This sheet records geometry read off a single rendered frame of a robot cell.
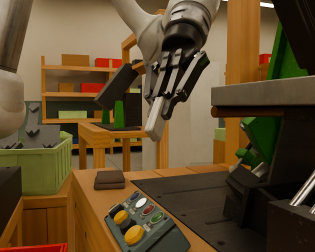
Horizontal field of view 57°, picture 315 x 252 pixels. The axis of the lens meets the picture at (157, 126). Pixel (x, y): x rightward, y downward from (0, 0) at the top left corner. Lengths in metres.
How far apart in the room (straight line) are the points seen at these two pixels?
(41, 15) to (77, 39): 0.93
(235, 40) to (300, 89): 1.00
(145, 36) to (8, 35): 0.38
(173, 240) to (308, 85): 0.30
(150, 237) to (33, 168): 0.78
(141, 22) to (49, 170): 0.64
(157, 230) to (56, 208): 0.75
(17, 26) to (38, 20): 6.70
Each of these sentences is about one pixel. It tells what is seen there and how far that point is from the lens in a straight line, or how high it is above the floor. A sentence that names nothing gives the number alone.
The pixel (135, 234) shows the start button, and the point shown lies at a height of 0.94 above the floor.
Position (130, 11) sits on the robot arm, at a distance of 0.79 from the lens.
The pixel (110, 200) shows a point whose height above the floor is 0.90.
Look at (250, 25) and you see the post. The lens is 1.21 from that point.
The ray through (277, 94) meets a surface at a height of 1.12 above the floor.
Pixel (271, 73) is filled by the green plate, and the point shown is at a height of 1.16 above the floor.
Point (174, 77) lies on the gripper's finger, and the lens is 0.50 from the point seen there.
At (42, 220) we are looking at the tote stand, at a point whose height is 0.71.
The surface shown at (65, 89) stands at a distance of 6.86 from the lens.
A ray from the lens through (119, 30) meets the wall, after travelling 7.80.
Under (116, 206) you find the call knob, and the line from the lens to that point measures 0.53.
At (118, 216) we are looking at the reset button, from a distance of 0.49.
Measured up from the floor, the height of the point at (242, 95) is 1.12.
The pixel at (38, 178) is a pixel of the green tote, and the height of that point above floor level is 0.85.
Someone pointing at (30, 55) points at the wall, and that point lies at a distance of 7.47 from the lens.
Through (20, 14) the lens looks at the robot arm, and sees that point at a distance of 0.94.
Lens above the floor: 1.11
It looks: 4 degrees down
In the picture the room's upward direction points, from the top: straight up
